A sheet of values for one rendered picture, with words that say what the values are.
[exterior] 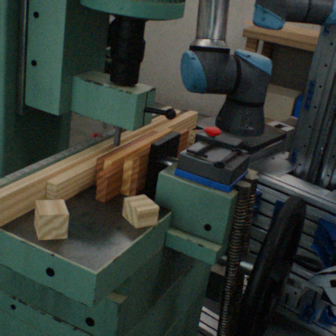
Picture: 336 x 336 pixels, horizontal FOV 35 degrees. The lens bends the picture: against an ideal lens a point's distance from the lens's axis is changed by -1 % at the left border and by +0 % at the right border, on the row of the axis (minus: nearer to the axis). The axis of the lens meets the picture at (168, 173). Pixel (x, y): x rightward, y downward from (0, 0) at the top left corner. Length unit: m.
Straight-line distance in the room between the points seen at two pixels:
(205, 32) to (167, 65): 3.01
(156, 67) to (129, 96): 3.64
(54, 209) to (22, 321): 0.29
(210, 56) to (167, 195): 0.67
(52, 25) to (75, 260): 0.41
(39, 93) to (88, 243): 0.33
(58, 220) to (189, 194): 0.23
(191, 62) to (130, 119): 0.58
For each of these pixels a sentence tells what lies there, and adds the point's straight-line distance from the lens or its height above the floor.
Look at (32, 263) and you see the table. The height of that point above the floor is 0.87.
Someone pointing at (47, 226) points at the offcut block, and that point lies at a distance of 0.78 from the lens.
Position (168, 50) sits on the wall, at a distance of 4.49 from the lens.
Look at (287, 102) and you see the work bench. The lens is 3.79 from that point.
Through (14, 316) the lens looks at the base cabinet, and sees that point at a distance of 1.01.
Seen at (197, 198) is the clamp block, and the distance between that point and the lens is 0.87.
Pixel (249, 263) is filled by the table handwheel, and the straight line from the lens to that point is 0.96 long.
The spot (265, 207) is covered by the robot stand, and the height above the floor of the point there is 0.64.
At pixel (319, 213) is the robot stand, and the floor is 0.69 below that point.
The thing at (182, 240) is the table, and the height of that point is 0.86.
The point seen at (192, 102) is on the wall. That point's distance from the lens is 4.49.
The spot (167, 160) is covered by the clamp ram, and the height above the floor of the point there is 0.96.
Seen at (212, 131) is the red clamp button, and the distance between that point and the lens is 0.93.
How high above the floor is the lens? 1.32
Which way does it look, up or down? 24 degrees down
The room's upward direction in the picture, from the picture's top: 9 degrees clockwise
